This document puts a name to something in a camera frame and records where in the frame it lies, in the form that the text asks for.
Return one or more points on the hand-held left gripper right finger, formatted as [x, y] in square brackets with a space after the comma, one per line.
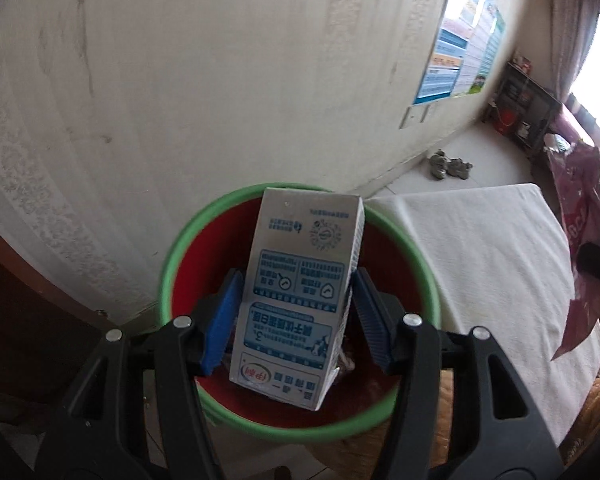
[372, 320]

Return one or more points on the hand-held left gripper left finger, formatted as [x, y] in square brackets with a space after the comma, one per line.
[225, 320]

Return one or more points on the red bin with green rim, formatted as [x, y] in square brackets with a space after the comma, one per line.
[390, 270]

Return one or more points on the pink plastic bag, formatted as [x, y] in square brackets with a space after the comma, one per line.
[580, 210]

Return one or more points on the blue white milk carton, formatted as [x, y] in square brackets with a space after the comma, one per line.
[295, 285]

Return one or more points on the white towel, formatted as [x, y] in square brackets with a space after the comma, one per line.
[490, 270]

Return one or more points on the pink pillow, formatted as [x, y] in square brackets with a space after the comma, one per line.
[565, 122]

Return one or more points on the orange fleece cloth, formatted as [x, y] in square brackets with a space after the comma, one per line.
[595, 410]

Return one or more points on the white container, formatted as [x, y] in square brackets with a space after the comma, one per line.
[523, 130]

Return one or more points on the grey shoe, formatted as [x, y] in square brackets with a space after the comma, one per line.
[438, 165]
[460, 168]

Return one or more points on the red bucket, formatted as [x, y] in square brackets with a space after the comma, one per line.
[506, 117]

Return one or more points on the dark metal shelf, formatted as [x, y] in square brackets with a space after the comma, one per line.
[535, 100]

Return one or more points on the dark wood furniture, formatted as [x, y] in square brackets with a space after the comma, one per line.
[30, 320]

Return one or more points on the sheer lace curtain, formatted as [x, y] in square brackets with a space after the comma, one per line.
[570, 25]

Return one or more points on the white wall socket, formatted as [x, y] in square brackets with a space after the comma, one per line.
[426, 113]
[410, 118]

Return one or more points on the green grid wall poster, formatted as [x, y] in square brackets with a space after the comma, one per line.
[491, 50]

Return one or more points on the white chart wall poster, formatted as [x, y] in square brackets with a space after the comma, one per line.
[472, 55]

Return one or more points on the blue letter wall poster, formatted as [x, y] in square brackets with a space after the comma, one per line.
[445, 55]

